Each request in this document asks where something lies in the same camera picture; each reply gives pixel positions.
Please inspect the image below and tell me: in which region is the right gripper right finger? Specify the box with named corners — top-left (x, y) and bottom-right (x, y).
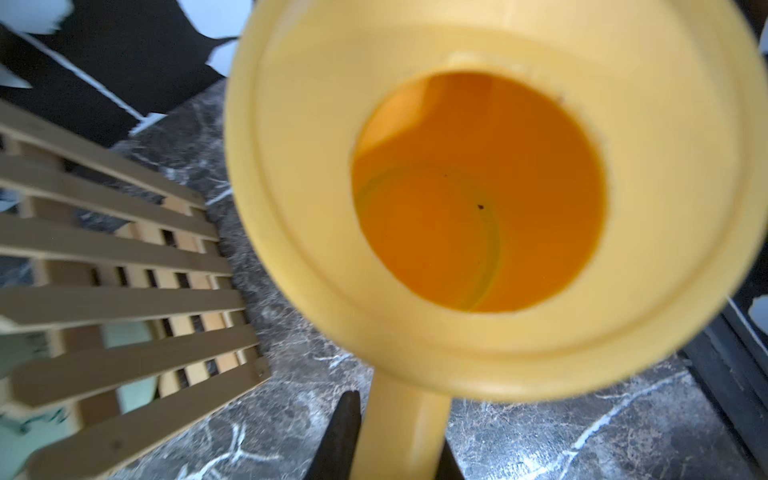
top-left (434, 440), bottom-right (465, 480)

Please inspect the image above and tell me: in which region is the green watering can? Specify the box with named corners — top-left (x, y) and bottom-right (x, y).
top-left (1, 332), bottom-right (157, 479)

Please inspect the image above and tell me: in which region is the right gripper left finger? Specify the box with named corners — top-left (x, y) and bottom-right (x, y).
top-left (304, 391), bottom-right (362, 480)

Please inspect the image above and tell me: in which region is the yellow watering can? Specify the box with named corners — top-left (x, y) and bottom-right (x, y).
top-left (225, 1), bottom-right (767, 479)

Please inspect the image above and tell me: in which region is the wooden slatted shelf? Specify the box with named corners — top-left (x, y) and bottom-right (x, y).
top-left (1, 103), bottom-right (270, 479)

